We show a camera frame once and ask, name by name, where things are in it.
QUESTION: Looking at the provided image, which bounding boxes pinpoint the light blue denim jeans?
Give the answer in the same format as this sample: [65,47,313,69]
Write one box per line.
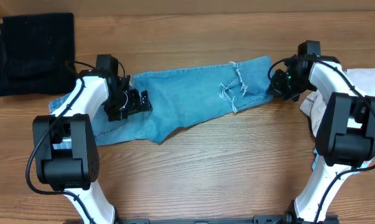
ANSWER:
[66,56,272,146]

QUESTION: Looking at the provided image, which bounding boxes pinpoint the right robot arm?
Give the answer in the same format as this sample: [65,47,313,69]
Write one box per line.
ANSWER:
[267,40,375,223]

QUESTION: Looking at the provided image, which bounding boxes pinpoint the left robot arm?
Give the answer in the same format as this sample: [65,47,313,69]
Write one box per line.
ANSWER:
[25,54,152,223]

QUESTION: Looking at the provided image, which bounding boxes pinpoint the pale pink garment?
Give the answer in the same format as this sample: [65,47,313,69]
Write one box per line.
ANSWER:
[300,68,375,136]

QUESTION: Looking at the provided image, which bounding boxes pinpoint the black folded knit garment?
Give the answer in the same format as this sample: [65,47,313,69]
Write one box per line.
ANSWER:
[0,12,76,97]

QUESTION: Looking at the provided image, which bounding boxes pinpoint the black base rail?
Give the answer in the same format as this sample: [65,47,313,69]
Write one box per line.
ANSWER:
[112,213,340,224]

